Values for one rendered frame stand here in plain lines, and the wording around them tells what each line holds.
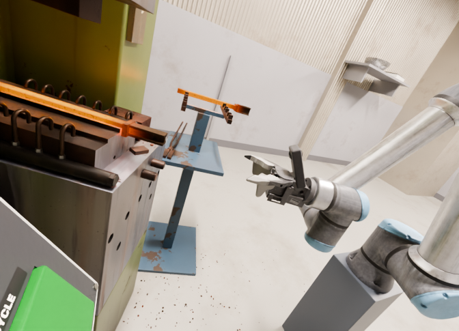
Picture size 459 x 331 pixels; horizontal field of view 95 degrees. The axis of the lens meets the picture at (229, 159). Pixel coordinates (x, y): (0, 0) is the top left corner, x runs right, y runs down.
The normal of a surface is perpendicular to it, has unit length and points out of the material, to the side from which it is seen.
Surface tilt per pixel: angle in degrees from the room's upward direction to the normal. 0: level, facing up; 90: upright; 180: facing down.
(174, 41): 90
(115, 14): 90
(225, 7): 90
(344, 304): 90
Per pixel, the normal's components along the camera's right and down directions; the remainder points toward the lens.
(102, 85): -0.03, 0.40
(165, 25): 0.36, 0.48
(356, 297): -0.88, -0.11
